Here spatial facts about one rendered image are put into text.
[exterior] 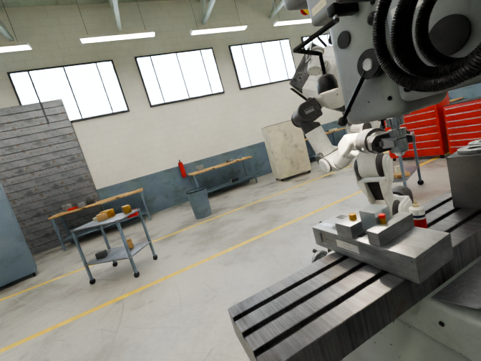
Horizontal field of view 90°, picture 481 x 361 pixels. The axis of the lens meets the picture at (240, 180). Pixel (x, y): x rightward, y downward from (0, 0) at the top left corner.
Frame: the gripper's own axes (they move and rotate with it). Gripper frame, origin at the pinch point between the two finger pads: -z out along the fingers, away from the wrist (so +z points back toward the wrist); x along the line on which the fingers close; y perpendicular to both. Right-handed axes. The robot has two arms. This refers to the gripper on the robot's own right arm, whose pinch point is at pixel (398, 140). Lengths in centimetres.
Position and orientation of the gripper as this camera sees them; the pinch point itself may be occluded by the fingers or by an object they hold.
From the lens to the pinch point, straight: 87.7
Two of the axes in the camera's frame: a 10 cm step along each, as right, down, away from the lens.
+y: 2.7, 9.5, 1.6
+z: -0.2, -1.6, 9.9
